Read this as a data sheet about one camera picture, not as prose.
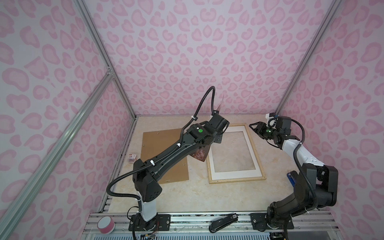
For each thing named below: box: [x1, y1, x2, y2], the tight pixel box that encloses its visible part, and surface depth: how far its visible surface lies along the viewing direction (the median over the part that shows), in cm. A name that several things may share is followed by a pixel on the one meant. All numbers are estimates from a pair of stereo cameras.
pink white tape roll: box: [97, 216, 116, 235], surface depth 71 cm
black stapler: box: [208, 213, 239, 234], surface depth 72 cm
